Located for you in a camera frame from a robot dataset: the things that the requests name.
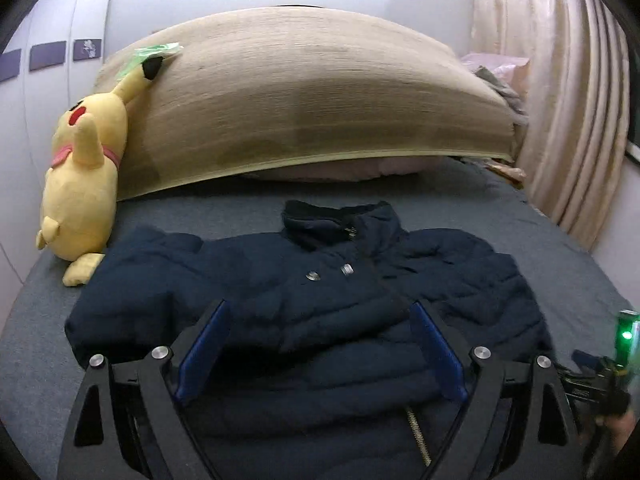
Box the navy puffer jacket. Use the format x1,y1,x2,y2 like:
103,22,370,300
64,200,553,480

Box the patterned cloth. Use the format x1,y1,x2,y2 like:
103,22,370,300
465,156,527,190

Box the beige curtain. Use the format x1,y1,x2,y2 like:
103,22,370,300
470,0,633,253

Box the yellow plush toy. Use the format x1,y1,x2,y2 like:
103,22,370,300
35,55,166,288

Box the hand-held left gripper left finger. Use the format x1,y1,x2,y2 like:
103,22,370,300
57,299,232,480

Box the green plastic bag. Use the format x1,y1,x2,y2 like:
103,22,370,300
117,42,183,82

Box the beige woven mat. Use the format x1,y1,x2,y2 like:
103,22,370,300
97,5,518,202

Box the pink plastic bag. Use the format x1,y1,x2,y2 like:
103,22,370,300
460,52,532,81

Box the grey bed sheet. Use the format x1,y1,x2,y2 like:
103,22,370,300
0,157,640,480

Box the grey clothes pile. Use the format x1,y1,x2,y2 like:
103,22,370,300
472,65,529,126

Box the pink pillow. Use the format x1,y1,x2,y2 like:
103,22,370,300
245,156,421,182

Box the purple wall tile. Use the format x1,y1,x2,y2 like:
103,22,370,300
73,38,104,63
0,50,22,84
29,41,68,72

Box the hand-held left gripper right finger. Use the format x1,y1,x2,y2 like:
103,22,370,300
410,300,588,480

